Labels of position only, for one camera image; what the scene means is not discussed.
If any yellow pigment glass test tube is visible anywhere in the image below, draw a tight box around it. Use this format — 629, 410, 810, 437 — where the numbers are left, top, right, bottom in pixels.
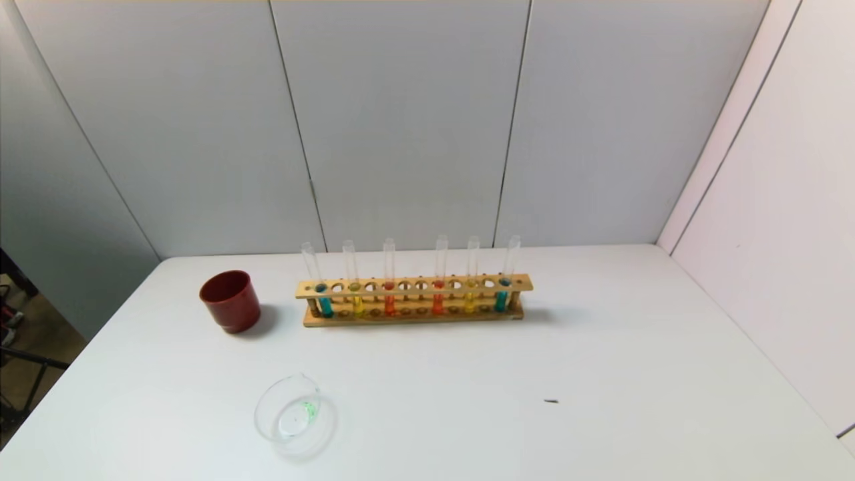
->
342, 240, 365, 317
464, 236, 480, 315

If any blue pigment glass test tube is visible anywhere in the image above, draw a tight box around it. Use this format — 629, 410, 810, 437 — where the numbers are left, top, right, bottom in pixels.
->
301, 242, 334, 318
494, 234, 521, 313

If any orange pigment glass test tube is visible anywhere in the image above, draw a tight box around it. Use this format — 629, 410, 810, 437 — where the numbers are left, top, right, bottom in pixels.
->
432, 234, 449, 316
383, 238, 397, 317

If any wooden test tube rack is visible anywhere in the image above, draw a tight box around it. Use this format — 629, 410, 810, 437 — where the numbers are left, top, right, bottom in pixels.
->
295, 273, 534, 328

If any glass beaker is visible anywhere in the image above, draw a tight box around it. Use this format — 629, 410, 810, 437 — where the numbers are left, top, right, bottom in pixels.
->
253, 373, 322, 446

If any dark red plastic cup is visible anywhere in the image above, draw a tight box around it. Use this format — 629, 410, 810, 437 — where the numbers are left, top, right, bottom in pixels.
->
199, 270, 262, 334

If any black metal stand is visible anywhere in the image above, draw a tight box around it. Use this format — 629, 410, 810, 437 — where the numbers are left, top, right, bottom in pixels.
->
0, 347, 71, 432

